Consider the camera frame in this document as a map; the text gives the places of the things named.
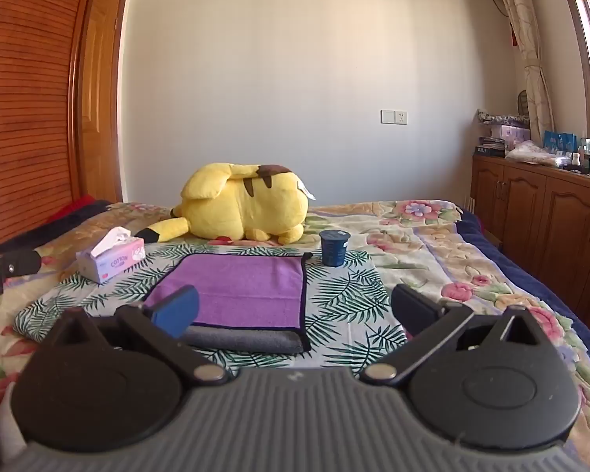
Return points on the wooden door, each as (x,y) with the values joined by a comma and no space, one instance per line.
(101,108)

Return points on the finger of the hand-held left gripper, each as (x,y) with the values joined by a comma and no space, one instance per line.
(12,263)

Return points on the wooden slatted wardrobe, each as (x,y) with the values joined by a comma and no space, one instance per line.
(24,98)

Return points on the white wall socket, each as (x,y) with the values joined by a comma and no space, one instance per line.
(394,117)

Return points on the stack of books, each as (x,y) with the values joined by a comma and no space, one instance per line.
(489,146)

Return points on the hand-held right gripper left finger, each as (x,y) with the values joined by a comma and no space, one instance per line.
(177,312)

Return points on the leaf print cloth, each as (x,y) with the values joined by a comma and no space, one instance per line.
(344,300)

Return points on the blue packets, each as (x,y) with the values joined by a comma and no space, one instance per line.
(559,141)

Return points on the grey towel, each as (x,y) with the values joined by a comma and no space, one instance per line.
(248,340)

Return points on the red cloth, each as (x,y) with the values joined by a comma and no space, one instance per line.
(76,206)

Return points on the pink tissue box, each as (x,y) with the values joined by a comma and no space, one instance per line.
(110,260)

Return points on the patterned curtain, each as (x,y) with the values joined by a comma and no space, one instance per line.
(533,73)

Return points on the wooden window frame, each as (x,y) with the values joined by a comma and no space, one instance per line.
(582,49)

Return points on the yellow plush toy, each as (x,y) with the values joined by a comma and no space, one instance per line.
(246,201)

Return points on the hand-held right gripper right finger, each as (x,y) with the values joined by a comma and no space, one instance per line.
(413,307)

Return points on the dark cloth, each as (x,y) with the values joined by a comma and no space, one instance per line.
(44,233)

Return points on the patterned folded cloth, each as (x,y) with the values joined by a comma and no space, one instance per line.
(501,117)

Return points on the dark blue blanket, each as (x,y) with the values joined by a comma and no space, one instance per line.
(531,280)

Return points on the purple towel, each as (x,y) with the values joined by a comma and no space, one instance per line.
(246,287)

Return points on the clear plastic bag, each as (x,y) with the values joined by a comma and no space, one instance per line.
(536,153)

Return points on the dark blue cup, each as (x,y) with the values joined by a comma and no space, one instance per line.
(334,250)

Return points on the wooden cabinet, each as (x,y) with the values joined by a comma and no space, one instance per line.
(541,211)

